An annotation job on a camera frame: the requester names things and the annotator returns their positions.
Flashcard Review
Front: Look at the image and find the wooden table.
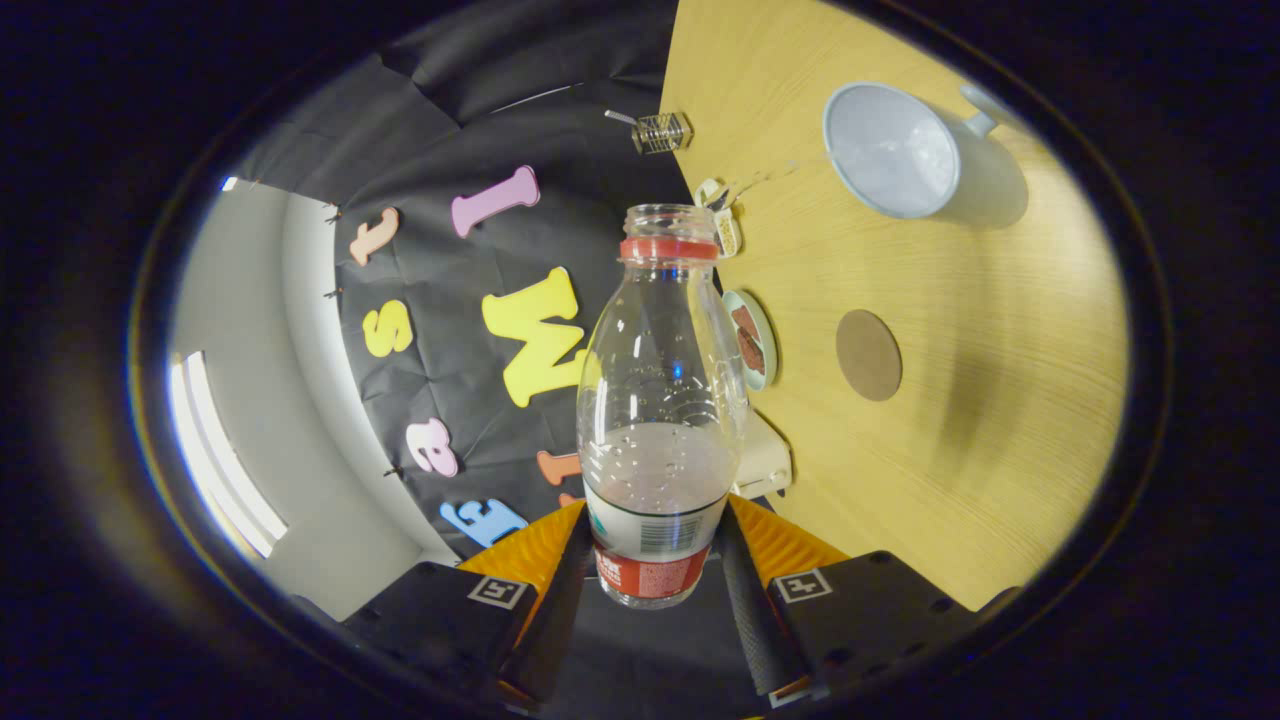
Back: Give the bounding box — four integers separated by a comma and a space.
660, 0, 1131, 613

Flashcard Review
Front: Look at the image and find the white toaster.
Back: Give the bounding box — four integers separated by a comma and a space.
730, 410, 794, 501

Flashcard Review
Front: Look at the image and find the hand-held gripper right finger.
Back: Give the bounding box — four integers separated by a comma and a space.
715, 493, 986, 706

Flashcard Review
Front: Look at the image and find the long ceiling light panel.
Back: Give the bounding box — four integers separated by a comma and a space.
168, 350, 289, 559

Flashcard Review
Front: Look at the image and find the round brown coaster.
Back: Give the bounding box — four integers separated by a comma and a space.
835, 309, 903, 403

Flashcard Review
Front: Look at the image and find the clear plastic juice bottle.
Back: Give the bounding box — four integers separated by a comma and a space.
577, 203, 751, 610

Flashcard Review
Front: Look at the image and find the small wire mesh basket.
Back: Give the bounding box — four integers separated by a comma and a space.
630, 112, 693, 156

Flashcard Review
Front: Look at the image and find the small white dish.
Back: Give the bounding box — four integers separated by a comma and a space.
695, 178, 743, 258

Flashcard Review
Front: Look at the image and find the round pale green plate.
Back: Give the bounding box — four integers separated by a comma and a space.
722, 290, 779, 391

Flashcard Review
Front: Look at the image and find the pale blue cup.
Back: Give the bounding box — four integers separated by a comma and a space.
822, 82, 1031, 229

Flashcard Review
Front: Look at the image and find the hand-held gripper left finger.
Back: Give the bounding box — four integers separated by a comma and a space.
340, 500, 593, 706

